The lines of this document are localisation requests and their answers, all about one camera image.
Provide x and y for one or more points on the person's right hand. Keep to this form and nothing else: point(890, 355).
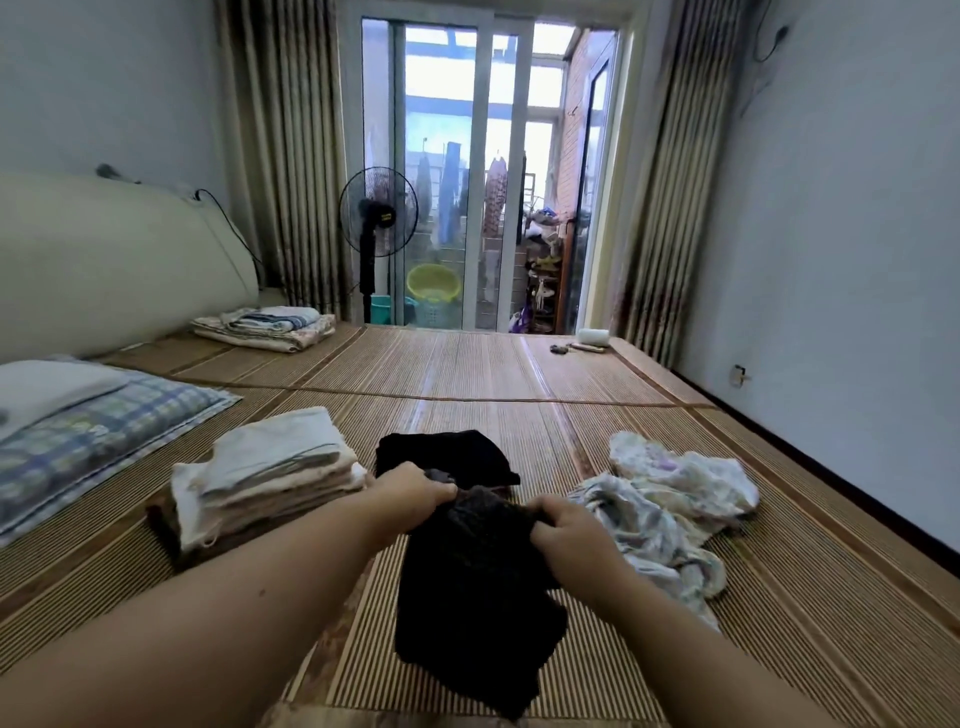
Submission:
point(582, 552)

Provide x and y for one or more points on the person's left hand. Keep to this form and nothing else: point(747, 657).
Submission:
point(402, 498)

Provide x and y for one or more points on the black red garment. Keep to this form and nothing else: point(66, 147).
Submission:
point(450, 455)

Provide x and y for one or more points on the dark grey garment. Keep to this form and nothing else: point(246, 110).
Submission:
point(473, 615)

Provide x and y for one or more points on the small floral white garment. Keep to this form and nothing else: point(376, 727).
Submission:
point(690, 473)

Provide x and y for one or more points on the bamboo bed mat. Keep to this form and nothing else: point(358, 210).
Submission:
point(450, 368)

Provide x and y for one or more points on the stack of light clothes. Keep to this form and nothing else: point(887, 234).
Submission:
point(188, 510)

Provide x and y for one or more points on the person's left forearm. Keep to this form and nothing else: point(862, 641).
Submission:
point(195, 630)

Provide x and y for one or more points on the person's right forearm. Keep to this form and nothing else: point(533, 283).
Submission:
point(705, 660)

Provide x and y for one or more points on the small teal bucket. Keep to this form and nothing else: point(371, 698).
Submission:
point(383, 309)

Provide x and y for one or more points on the white paper roll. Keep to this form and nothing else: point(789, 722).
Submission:
point(594, 338)

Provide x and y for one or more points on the yellow green basin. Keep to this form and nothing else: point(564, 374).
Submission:
point(434, 282)

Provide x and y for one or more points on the folded striped blanket stack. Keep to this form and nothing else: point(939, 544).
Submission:
point(263, 330)

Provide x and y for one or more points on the cluttered balcony shelf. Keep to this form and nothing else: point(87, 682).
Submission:
point(545, 278)

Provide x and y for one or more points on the black standing fan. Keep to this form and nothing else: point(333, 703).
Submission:
point(377, 218)

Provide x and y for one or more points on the blue plaid pillow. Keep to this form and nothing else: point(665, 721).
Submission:
point(105, 443)

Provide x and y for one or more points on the sliding glass balcony door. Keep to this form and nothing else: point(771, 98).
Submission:
point(480, 165)

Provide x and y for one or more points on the beige patterned curtain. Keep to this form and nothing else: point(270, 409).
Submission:
point(293, 150)
point(683, 180)

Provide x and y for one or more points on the cream padded headboard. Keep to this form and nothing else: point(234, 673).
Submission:
point(120, 263)

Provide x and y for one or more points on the white wall socket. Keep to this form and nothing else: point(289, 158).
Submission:
point(740, 375)

